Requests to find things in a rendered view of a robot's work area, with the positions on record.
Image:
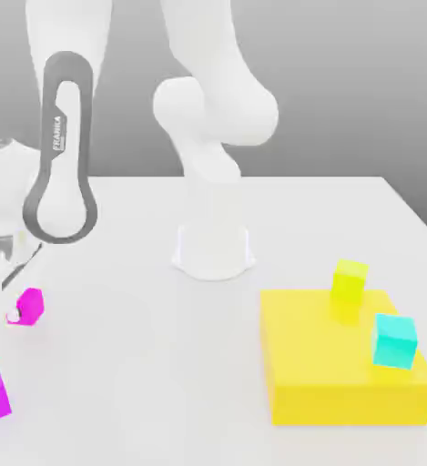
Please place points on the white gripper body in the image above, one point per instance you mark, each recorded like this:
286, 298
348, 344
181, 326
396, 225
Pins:
14, 267

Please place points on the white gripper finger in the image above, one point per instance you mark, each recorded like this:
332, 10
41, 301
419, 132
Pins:
14, 315

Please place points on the small magenta cube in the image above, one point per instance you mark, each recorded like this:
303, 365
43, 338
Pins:
30, 305

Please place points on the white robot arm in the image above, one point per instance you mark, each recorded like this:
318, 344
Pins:
213, 109

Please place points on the small yellow cube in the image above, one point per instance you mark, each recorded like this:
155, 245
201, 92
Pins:
347, 291

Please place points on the small cyan cube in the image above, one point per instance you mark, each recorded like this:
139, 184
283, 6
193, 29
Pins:
394, 342

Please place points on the large yellow box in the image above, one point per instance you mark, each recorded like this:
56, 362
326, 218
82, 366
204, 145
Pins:
337, 375

